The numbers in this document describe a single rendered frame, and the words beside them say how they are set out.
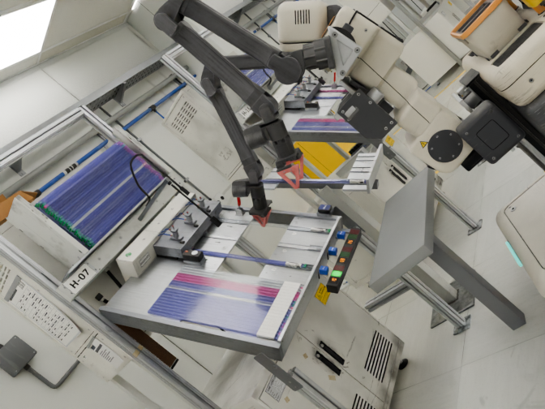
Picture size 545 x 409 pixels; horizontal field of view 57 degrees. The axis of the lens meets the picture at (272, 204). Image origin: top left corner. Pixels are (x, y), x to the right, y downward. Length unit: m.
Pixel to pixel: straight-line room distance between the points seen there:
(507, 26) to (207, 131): 1.94
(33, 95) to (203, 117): 1.82
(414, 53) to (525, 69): 4.83
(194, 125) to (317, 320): 1.51
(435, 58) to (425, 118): 4.66
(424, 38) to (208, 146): 3.66
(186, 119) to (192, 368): 1.71
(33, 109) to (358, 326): 3.10
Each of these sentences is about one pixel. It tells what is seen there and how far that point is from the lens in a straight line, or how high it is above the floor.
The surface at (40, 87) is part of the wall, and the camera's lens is 4.56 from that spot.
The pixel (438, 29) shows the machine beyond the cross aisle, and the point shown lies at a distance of 6.16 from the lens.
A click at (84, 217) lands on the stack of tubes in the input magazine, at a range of 2.05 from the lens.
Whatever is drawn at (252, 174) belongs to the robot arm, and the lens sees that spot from 1.93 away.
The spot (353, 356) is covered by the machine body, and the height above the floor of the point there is 0.29.
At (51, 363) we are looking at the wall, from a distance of 3.41.
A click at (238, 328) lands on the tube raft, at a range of 1.66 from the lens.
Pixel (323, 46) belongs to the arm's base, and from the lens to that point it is 1.43.
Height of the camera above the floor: 1.16
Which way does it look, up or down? 6 degrees down
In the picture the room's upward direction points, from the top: 50 degrees counter-clockwise
